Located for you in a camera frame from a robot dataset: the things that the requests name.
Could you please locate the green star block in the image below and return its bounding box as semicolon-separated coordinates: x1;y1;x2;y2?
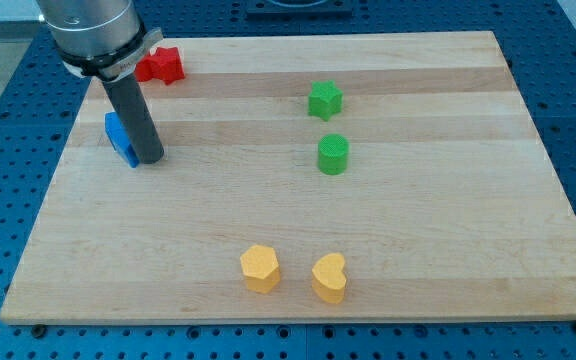
308;80;343;121

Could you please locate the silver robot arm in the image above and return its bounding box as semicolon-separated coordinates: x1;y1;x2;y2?
37;0;163;82

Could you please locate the blue block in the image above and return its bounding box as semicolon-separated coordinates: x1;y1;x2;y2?
104;112;140;168

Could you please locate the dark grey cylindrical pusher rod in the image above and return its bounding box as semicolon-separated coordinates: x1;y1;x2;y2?
103;74;164;164

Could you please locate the green cylinder block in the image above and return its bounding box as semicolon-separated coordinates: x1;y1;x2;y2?
317;134;349;175

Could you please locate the red star block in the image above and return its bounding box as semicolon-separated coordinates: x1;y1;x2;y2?
134;47;186;85

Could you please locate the light wooden board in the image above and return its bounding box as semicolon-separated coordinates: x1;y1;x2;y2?
0;31;576;325

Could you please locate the yellow heart block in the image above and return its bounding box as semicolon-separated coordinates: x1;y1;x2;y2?
311;253;347;304

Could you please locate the yellow hexagon block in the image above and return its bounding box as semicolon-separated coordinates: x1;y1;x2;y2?
240;245;281;294

